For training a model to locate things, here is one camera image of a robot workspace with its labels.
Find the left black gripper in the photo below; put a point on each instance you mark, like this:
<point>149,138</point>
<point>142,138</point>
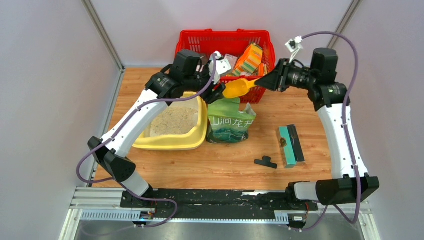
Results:
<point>210,96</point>

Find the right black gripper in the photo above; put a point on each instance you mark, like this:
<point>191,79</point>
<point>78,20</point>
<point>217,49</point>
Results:
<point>272,81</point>

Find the yellow plastic scoop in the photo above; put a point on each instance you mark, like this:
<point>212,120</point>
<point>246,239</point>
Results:
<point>238,88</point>

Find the green litter bag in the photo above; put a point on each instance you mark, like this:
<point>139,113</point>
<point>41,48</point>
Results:
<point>227,124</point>

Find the black bag clip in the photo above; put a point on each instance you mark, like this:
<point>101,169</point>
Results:
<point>266,162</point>

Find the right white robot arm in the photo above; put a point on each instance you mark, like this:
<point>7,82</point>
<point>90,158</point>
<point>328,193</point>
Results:
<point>350,182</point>

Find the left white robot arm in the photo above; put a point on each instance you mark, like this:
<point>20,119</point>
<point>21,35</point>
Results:
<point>184,79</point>

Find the pink grey small box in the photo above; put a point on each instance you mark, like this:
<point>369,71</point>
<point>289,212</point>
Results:
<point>231,59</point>

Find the yellow litter box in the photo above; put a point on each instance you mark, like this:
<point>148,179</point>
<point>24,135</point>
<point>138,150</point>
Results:
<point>182,126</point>

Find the teal rectangular box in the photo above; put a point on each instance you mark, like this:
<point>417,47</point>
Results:
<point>286,147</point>

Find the orange small packet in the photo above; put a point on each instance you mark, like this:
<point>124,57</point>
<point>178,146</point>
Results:
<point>262,70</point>

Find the orange green striped sponge pack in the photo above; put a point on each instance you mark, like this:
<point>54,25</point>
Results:
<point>249,61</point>

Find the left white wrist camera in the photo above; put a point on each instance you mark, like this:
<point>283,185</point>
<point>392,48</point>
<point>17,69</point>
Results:
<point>218,66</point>

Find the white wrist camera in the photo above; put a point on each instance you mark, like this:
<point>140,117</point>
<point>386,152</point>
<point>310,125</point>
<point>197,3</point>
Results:
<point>218,66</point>
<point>294,46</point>

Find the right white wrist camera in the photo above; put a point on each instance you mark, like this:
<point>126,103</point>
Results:
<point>294,46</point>

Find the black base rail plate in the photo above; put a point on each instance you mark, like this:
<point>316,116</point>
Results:
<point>214,205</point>

